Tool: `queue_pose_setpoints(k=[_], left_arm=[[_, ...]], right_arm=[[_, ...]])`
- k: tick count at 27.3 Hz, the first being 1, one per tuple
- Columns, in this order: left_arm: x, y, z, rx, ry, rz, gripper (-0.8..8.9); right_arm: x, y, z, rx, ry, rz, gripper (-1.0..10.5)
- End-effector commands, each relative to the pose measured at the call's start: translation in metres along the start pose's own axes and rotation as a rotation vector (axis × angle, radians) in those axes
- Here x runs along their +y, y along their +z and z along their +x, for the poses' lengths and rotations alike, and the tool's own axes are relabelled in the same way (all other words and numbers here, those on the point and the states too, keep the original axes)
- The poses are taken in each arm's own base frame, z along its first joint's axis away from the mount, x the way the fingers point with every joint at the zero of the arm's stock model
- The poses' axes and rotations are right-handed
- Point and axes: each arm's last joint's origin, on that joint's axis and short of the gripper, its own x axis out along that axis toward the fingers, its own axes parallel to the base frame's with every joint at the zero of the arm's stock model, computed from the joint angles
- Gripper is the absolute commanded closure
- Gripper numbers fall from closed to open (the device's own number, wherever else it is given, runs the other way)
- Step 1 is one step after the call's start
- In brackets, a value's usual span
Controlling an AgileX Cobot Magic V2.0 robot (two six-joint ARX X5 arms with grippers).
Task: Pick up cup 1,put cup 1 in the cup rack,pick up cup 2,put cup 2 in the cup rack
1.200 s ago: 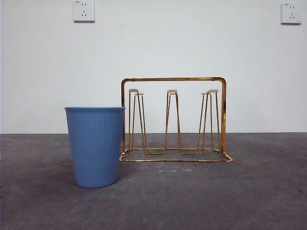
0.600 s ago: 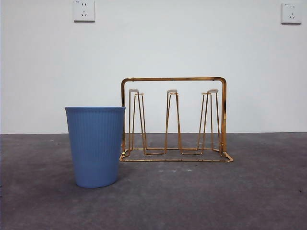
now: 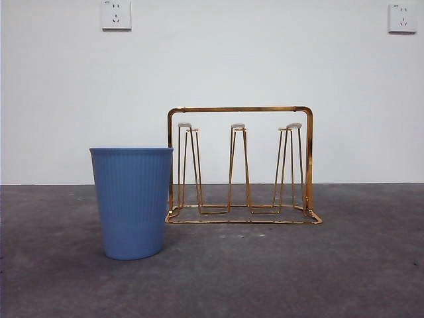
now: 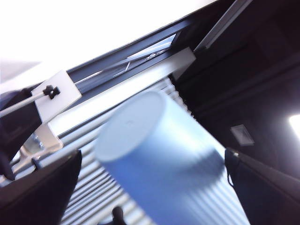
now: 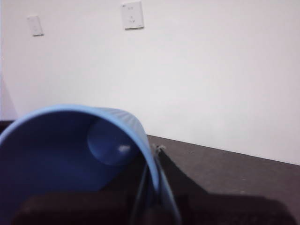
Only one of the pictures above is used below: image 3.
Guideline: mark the blue ribbed plastic cup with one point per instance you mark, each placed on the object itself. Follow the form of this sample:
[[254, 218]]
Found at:
[[132, 205]]

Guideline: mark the white wall socket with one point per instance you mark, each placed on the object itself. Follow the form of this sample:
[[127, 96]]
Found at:
[[402, 18], [116, 16]]

